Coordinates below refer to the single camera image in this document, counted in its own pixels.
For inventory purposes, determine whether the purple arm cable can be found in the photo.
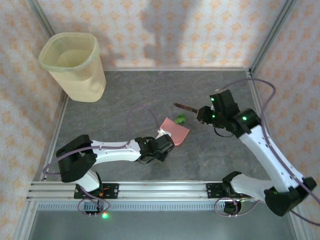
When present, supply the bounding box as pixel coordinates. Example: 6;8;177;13
42;104;160;219
214;78;320;227

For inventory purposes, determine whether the green paper scrap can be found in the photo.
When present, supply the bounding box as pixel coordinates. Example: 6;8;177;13
174;112;187;125

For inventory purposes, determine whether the aluminium mounting rail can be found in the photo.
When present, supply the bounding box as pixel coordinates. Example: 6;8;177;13
26;181;300;201

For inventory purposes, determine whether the translucent yellow bin liner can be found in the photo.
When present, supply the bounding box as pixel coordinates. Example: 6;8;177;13
38;31;102;76

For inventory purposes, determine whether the brown cartoon face brush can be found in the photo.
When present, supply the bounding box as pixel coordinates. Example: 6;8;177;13
173;102;200;114

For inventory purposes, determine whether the black controller box with light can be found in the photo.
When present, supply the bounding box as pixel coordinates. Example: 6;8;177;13
83;199;112;221

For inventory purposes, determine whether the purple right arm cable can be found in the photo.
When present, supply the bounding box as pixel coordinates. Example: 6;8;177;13
214;78;320;227

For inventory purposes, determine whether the pink plastic dustpan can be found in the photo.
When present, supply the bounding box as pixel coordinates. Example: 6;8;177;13
159;117;191;147

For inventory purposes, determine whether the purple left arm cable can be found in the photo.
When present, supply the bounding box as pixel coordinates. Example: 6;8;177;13
42;104;160;219

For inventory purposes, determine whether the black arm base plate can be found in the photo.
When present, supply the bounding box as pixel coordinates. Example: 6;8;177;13
73;183;119;200
205;182;253;200

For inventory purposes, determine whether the aluminium table edge rail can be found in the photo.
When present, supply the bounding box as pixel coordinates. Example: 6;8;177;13
245;69;286;181
38;94;70;182

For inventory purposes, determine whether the grey slotted cable duct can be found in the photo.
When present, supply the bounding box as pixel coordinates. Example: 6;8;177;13
34;201;293;213

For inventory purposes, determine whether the beige mesh trash bin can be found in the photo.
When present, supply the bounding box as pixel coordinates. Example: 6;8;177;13
38;31;107;103

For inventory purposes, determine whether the aluminium frame post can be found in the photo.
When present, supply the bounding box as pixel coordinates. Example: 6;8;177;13
26;0;57;38
249;0;299;73

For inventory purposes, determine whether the black round device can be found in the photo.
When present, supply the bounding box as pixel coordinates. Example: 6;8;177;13
223;199;245;216

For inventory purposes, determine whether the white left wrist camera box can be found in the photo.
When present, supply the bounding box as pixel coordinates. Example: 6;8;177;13
156;127;173;138

